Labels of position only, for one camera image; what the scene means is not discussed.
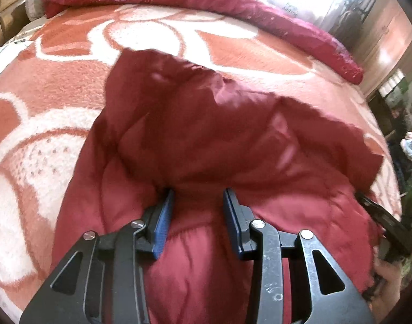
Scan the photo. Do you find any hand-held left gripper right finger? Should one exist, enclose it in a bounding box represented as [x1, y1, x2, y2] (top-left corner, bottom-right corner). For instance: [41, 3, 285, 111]
[223, 188, 376, 324]

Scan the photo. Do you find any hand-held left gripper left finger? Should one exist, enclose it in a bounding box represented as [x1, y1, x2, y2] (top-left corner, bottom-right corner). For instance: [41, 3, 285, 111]
[20, 188, 175, 324]

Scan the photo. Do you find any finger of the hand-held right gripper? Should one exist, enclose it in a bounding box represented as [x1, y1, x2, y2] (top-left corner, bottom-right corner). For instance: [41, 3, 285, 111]
[356, 191, 401, 234]

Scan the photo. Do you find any red quilted puffer jacket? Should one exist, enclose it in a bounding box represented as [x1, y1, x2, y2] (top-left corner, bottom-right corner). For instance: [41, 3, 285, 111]
[51, 49, 386, 324]

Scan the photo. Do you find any person's right hand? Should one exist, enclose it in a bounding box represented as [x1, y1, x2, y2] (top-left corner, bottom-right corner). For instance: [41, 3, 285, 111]
[374, 259, 406, 302]

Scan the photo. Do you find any window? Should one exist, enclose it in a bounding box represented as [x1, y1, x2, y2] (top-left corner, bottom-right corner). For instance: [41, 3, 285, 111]
[378, 68, 410, 102]

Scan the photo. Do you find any orange white patterned blanket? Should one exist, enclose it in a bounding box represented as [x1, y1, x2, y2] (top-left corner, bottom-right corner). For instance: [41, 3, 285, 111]
[0, 2, 403, 324]

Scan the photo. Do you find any wooden wardrobe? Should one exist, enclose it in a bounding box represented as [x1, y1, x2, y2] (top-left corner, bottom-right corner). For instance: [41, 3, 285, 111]
[360, 0, 412, 99]

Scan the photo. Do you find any hanging dark clothing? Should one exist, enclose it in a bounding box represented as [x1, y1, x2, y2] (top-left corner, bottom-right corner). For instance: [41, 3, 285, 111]
[337, 3, 366, 45]

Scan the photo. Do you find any small white pillow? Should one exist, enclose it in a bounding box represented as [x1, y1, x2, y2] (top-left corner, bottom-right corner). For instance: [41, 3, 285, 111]
[25, 0, 48, 21]

